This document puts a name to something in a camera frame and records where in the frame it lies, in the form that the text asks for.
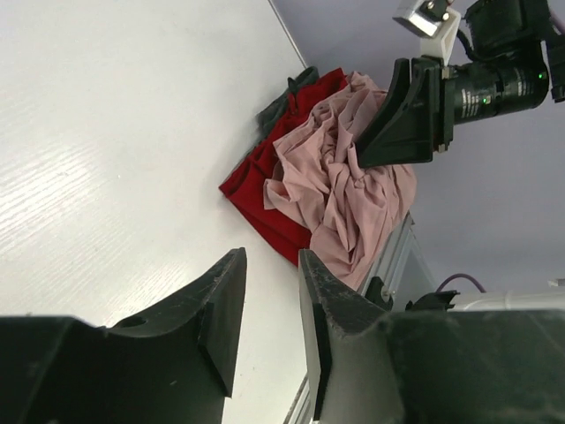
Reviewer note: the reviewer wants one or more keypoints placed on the red folded skirt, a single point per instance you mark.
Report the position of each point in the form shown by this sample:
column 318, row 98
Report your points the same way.
column 255, row 186

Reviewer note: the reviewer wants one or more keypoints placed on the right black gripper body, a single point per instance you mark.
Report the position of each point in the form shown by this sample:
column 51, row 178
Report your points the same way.
column 477, row 91

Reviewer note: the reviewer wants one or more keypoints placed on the pink skirt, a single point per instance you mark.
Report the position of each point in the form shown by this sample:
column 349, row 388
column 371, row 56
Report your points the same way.
column 350, row 211

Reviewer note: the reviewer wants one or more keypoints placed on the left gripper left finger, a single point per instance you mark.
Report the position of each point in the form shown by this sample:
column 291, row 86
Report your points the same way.
column 173, row 362

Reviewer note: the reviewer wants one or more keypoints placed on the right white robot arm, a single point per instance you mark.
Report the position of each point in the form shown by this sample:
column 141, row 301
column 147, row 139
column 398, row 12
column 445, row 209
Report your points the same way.
column 497, row 58

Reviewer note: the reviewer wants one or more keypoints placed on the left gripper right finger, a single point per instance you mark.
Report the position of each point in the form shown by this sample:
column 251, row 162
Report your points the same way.
column 368, row 365

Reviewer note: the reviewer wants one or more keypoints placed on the aluminium frame rail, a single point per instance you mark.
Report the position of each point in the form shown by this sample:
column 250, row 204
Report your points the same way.
column 401, row 267

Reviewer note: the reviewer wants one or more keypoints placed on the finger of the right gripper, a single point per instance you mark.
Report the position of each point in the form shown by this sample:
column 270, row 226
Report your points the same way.
column 401, row 132

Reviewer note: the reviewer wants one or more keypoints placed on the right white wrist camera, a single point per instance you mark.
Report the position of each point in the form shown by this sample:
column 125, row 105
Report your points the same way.
column 434, row 22

